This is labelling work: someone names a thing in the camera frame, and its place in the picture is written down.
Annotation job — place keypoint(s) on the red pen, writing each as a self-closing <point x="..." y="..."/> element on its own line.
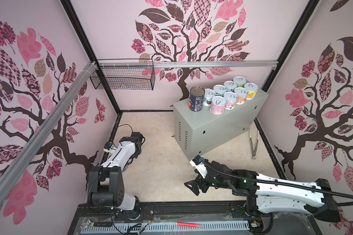
<point x="191" y="225"/>

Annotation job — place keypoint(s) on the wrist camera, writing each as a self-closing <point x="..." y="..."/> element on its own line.
<point x="198" y="163"/>
<point x="110" y="147"/>

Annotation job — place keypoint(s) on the pink orange label can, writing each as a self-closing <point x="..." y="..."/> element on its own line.
<point x="231" y="100"/>

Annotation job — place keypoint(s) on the aluminium rail left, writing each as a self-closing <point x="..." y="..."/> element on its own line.
<point x="11" y="176"/>

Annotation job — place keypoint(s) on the aluminium rail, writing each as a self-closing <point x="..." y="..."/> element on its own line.
<point x="11" y="176"/>
<point x="196" y="64"/>

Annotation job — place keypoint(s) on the grey metal cabinet box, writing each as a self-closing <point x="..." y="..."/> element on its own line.
<point x="197" y="133"/>

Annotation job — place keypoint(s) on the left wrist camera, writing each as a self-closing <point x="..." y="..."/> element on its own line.
<point x="110" y="147"/>

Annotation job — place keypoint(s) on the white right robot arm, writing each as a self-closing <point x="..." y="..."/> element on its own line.
<point x="265" y="194"/>

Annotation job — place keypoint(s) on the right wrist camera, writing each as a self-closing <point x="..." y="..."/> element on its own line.
<point x="198" y="163"/>

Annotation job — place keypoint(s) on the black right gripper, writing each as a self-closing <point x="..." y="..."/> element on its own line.
<point x="193" y="184"/>

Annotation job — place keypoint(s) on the white slotted cable duct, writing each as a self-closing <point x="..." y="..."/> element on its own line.
<point x="163" y="228"/>

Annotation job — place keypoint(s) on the metal tongs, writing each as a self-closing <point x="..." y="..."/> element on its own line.
<point x="253" y="139"/>

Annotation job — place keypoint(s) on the orange red label can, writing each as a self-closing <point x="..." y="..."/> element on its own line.
<point x="242" y="95"/>

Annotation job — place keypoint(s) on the aluminium rail back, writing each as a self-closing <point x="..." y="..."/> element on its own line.
<point x="196" y="64"/>

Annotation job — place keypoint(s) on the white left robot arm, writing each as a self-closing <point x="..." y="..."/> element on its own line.
<point x="105" y="182"/>

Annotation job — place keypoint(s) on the grey blue label can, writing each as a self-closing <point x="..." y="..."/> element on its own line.
<point x="209" y="94"/>

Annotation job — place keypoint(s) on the yellow label can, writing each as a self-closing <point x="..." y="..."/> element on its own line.
<point x="252" y="89"/>

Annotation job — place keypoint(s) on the light blue label can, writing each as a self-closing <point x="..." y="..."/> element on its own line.
<point x="220" y="90"/>

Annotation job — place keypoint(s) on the black wire basket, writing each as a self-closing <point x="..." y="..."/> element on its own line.
<point x="124" y="74"/>

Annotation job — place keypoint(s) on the teal white label can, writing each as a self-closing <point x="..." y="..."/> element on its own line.
<point x="230" y="86"/>

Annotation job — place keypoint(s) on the green label can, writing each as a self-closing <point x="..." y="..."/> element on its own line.
<point x="240" y="81"/>

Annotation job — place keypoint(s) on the dark grey label can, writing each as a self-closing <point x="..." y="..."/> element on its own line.
<point x="196" y="98"/>

